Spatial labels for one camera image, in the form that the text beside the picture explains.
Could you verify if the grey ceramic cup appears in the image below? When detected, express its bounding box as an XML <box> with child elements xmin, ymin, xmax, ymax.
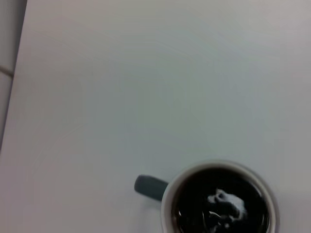
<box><xmin>134</xmin><ymin>159</ymin><xmax>280</xmax><ymax>233</ymax></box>

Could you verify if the dark coffee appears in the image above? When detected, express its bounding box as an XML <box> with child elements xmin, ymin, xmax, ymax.
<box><xmin>173</xmin><ymin>166</ymin><xmax>271</xmax><ymax>233</ymax></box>

